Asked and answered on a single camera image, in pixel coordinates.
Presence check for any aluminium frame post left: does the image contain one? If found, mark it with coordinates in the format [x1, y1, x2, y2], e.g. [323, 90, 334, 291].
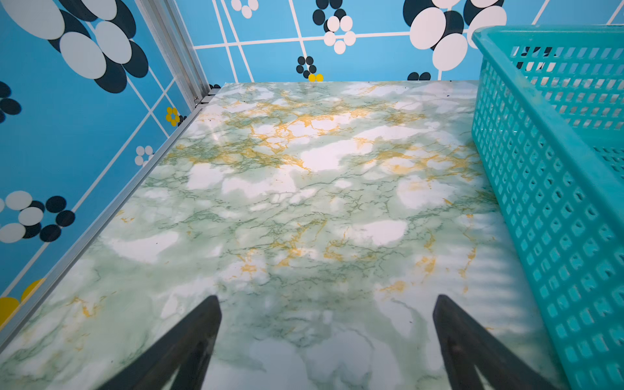
[136, 0, 211, 108]

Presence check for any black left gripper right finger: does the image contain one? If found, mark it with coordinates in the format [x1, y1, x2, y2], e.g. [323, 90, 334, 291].
[433, 294, 554, 389]

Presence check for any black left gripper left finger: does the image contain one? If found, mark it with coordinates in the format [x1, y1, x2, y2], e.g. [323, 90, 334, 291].
[100, 296, 222, 389]

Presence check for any teal plastic basket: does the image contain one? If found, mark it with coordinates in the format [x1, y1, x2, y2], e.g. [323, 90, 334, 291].
[472, 25, 623, 389]

